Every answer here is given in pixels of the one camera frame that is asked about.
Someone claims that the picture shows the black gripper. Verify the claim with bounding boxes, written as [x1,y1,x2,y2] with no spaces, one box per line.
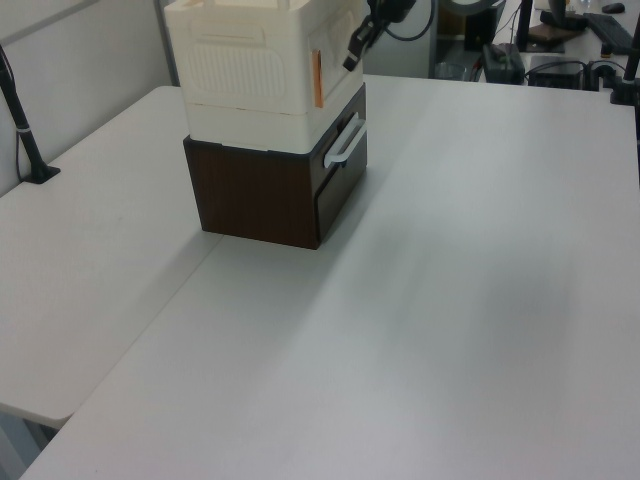
[341,0,417,72]

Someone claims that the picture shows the cream plastic cabinet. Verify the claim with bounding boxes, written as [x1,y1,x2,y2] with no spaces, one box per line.
[163,0,366,154]

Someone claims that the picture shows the black power supply box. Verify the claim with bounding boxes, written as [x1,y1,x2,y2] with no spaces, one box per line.
[528,59,587,90]

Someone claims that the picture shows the copper door handle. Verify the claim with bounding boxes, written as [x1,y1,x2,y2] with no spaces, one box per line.
[310,48,327,110]

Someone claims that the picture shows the clear glass cup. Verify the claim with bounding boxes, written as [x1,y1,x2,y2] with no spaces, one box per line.
[433,61,472,82]

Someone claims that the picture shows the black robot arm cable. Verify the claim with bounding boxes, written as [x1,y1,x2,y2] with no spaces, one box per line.
[381,0,437,42]

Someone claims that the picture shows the white drawer handle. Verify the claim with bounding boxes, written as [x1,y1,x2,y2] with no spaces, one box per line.
[322,111,369,168]

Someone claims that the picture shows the dark brown drawer unit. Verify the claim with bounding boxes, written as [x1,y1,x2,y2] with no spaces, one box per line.
[182,82,369,251]

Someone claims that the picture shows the black camera stand pole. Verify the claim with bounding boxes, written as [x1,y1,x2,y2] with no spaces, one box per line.
[0,43,62,187]

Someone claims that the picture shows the black monitor stand pole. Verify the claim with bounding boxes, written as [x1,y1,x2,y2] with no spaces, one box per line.
[516,0,534,52]

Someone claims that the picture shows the cream cabinet door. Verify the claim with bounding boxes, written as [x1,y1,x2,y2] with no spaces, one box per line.
[304,4,366,110]

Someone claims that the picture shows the black box with green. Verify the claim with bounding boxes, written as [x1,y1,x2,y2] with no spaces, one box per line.
[478,41,527,85]

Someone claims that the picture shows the grey partition post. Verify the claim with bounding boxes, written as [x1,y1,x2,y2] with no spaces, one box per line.
[151,0,182,89]

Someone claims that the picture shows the brown drawer with handle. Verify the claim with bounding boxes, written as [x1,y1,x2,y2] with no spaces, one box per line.
[309,83,369,195]

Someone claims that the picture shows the black keyboard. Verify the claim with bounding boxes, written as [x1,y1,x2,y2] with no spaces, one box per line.
[582,12,635,55]

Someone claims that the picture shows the brown drawer without handle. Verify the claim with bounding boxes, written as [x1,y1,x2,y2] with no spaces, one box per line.
[313,148,369,242]

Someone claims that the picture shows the brown wooden board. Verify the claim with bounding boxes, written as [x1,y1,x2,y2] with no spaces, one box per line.
[528,21,567,52]

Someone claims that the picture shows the black clamp stand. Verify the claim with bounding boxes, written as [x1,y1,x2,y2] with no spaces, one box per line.
[606,28,640,107]

